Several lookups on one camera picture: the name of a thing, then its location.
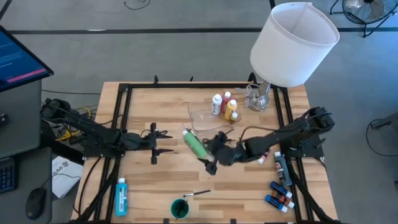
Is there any teal paint bottle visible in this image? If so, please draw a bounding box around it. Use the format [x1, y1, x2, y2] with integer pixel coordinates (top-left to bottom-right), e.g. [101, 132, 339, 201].
[114, 177, 129, 217]

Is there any table lamp white shade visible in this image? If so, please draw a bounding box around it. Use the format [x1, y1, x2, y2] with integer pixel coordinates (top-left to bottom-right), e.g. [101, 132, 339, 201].
[249, 1, 341, 112]

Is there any white paper booklet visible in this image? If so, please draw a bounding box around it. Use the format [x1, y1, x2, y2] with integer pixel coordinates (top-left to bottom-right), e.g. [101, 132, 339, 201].
[51, 154, 84, 199]

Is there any green plastic cup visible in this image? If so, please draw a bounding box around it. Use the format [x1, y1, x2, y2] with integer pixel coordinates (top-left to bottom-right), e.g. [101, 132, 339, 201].
[170, 198, 190, 220]

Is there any green paint bottle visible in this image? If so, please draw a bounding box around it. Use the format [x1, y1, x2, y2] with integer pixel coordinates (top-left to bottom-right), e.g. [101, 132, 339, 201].
[182, 129, 209, 159]

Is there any small pink paint bottle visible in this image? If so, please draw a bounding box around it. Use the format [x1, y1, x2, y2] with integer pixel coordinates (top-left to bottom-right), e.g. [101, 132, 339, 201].
[257, 151, 271, 165]

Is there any red paint bottle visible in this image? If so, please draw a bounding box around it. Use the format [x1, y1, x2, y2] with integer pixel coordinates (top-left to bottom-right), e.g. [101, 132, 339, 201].
[221, 91, 233, 113]

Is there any small brown paint bottle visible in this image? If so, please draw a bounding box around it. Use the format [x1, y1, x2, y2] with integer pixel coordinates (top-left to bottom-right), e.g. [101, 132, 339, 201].
[271, 190, 295, 210]

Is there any yellow cable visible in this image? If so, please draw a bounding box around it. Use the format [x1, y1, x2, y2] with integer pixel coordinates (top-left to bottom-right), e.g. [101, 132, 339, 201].
[57, 106, 91, 141]

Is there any black equipment leg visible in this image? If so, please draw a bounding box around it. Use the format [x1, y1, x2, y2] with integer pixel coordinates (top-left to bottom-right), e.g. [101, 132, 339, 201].
[369, 111, 398, 131]

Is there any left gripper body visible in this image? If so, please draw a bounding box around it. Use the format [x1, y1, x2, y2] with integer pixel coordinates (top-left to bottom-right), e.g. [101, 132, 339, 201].
[133, 123, 158, 166]

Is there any clear plastic bin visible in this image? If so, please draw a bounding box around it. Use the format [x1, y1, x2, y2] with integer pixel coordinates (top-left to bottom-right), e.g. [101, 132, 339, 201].
[187, 101, 244, 137]

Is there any small blue paint bottle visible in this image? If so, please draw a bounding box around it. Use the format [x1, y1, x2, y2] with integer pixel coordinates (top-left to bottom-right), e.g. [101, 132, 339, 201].
[269, 180, 294, 199]
[264, 194, 289, 214]

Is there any thin black floor cable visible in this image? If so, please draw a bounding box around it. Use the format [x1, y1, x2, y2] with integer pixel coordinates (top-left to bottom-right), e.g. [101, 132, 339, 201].
[365, 118, 398, 157]

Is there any large yellow paint bottle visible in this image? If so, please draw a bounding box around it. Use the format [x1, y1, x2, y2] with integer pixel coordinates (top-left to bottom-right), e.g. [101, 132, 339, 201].
[224, 98, 239, 121]

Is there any black floor cable loop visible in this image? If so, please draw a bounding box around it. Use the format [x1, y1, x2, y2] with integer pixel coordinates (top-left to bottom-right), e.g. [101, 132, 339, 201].
[123, 0, 151, 11]

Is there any black aluminium table frame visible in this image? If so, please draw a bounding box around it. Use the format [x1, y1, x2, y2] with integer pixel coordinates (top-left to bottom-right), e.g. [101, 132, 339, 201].
[73, 73, 343, 224]

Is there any clear bundled lamp cord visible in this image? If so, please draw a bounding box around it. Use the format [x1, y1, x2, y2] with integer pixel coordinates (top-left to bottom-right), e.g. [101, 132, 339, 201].
[238, 83, 261, 108]

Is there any computer monitor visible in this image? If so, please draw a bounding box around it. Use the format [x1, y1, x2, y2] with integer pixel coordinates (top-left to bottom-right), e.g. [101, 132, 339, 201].
[0, 24, 55, 93]

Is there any black keyboard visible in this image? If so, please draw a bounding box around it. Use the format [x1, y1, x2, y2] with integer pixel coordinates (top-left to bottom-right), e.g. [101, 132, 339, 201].
[0, 156, 19, 194]

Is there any white paint bottle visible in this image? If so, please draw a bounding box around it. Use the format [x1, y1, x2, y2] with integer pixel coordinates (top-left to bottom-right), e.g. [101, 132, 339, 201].
[211, 93, 223, 116]

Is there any black computer mouse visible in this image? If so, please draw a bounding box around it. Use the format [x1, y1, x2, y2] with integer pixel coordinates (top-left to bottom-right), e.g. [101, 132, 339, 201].
[24, 187, 48, 220]

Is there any black floor fan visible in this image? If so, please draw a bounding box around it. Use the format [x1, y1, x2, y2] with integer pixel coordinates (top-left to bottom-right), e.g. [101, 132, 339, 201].
[329, 0, 398, 39]

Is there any grey desk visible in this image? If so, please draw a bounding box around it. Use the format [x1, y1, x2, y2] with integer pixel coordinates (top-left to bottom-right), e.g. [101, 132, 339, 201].
[0, 79, 53, 224]

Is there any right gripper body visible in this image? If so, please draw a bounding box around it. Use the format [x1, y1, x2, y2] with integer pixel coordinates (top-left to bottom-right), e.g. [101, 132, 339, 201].
[205, 131, 246, 176]

